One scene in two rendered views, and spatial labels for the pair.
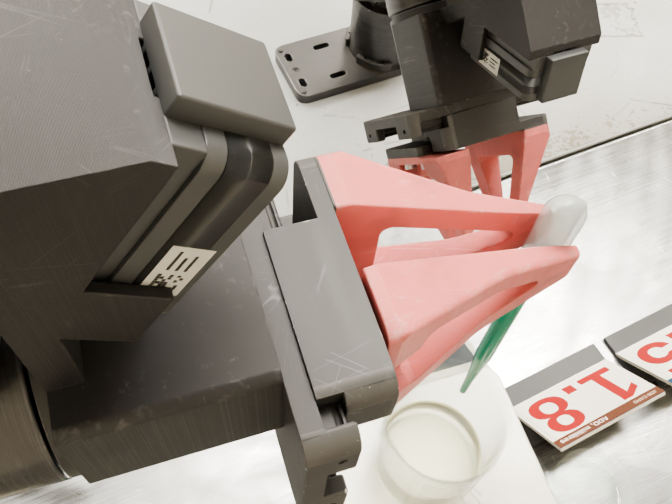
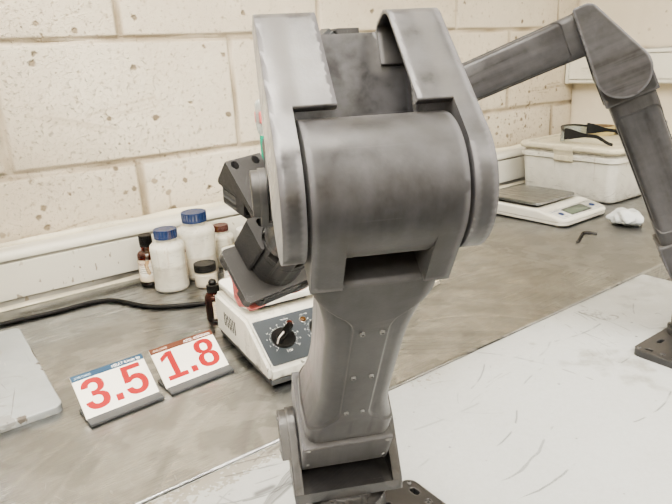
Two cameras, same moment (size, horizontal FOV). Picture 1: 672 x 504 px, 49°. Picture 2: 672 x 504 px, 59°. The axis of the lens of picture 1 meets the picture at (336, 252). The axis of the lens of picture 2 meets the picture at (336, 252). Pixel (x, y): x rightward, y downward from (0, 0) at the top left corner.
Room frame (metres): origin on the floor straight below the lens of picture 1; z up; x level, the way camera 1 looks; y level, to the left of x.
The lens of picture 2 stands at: (0.94, -0.06, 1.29)
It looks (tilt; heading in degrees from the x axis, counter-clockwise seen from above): 18 degrees down; 174
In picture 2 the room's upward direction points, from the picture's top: 3 degrees counter-clockwise
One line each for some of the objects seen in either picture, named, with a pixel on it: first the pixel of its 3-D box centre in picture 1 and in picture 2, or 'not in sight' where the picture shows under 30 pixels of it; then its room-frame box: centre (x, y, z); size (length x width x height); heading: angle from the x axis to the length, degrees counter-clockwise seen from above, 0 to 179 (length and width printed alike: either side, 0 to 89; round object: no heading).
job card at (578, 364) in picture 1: (578, 393); (191, 360); (0.20, -0.18, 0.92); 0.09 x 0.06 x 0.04; 122
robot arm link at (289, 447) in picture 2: not in sight; (336, 446); (0.54, -0.03, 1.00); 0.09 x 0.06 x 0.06; 93
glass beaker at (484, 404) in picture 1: (428, 442); not in sight; (0.12, -0.06, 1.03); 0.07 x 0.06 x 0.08; 96
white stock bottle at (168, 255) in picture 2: not in sight; (168, 258); (-0.15, -0.26, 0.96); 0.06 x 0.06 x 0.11
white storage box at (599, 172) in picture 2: not in sight; (601, 162); (-0.67, 0.89, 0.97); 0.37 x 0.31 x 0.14; 118
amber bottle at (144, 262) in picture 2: not in sight; (148, 259); (-0.18, -0.30, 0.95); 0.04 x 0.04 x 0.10
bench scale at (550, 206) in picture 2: not in sight; (539, 204); (-0.46, 0.61, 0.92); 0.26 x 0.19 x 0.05; 30
